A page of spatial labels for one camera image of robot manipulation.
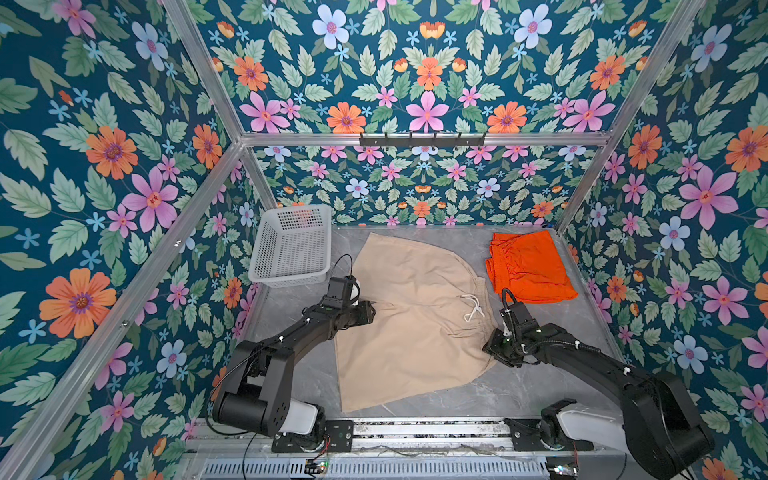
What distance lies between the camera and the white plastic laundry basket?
1055mm

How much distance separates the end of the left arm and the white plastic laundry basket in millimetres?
274

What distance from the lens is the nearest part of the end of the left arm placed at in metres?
0.69
